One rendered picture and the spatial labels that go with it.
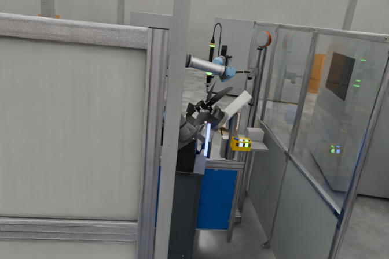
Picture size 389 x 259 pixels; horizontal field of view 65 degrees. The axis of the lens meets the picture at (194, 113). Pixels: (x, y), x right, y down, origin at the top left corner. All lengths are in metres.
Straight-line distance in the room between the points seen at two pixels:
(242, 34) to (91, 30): 7.44
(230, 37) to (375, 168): 5.13
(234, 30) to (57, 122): 7.43
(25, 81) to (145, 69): 0.36
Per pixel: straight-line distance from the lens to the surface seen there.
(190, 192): 2.25
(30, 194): 1.21
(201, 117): 2.76
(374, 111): 1.84
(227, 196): 2.90
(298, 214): 2.61
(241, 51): 8.29
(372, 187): 4.62
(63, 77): 1.01
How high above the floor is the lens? 2.05
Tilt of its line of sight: 18 degrees down
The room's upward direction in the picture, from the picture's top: 6 degrees clockwise
